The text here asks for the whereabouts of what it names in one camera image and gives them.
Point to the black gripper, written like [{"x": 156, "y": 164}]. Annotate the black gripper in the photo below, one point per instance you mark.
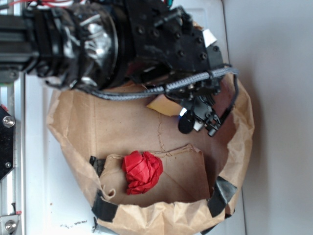
[{"x": 158, "y": 45}]

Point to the yellow sponge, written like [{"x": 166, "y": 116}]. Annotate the yellow sponge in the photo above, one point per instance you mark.
[{"x": 164, "y": 106}]

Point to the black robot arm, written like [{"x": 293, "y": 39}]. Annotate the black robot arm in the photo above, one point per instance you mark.
[{"x": 104, "y": 44}]

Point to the crumpled red cloth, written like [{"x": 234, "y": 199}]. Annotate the crumpled red cloth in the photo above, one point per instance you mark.
[{"x": 143, "y": 171}]

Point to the brown paper bag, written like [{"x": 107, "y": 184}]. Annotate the brown paper bag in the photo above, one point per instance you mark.
[{"x": 202, "y": 175}]

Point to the small black camera module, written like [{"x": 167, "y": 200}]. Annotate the small black camera module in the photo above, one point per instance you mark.
[{"x": 198, "y": 101}]

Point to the black metal bracket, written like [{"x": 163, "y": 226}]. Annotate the black metal bracket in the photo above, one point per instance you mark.
[{"x": 7, "y": 126}]

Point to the aluminium frame rail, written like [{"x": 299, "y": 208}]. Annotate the aluminium frame rail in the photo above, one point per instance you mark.
[{"x": 12, "y": 97}]

